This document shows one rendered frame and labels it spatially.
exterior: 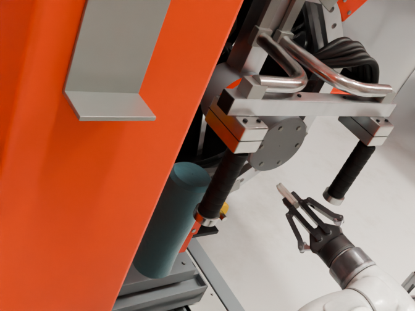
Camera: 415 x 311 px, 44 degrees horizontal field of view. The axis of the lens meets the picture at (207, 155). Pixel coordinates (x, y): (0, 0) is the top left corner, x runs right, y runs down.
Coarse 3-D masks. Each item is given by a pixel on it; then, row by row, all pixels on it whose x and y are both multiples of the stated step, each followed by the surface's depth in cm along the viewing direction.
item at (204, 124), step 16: (304, 16) 112; (304, 32) 116; (224, 48) 114; (304, 48) 119; (272, 64) 130; (192, 128) 134; (208, 128) 134; (192, 144) 130; (208, 144) 130; (224, 144) 130; (176, 160) 123; (192, 160) 125; (208, 160) 127
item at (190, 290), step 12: (156, 288) 152; (168, 288) 153; (180, 288) 155; (192, 288) 157; (204, 288) 157; (120, 300) 144; (132, 300) 145; (144, 300) 147; (156, 300) 146; (168, 300) 150; (180, 300) 154; (192, 300) 158
